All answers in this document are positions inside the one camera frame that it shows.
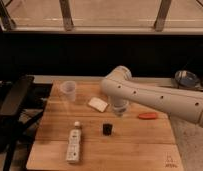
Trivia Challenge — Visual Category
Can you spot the clear plastic cup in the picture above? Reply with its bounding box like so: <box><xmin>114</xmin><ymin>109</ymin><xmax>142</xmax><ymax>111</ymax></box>
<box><xmin>60</xmin><ymin>81</ymin><xmax>77</xmax><ymax>102</ymax></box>

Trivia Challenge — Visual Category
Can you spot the white plastic bottle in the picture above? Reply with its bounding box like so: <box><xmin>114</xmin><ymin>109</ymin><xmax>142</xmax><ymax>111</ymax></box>
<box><xmin>66</xmin><ymin>121</ymin><xmax>82</xmax><ymax>163</ymax></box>

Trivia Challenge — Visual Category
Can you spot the white sponge block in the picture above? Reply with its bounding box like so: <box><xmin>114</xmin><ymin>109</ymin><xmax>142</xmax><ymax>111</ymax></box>
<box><xmin>88</xmin><ymin>97</ymin><xmax>108</xmax><ymax>112</ymax></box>

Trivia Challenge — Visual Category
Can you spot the small black eraser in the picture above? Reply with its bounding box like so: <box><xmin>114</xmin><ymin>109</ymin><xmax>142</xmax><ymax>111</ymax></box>
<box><xmin>102</xmin><ymin>123</ymin><xmax>113</xmax><ymax>136</ymax></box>

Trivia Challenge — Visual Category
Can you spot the silver round object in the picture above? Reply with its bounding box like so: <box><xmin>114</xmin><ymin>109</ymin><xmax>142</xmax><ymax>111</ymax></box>
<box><xmin>175</xmin><ymin>70</ymin><xmax>201</xmax><ymax>88</ymax></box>

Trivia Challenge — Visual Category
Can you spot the orange red marker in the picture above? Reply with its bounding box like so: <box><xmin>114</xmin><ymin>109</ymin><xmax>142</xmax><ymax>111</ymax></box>
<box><xmin>138</xmin><ymin>112</ymin><xmax>158</xmax><ymax>120</ymax></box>

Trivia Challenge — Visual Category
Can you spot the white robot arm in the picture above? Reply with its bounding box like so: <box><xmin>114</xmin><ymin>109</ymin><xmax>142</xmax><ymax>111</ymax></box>
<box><xmin>100</xmin><ymin>66</ymin><xmax>203</xmax><ymax>127</ymax></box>

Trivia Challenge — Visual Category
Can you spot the black office chair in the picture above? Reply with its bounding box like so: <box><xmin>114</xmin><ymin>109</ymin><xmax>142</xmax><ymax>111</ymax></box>
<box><xmin>0</xmin><ymin>76</ymin><xmax>52</xmax><ymax>171</ymax></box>

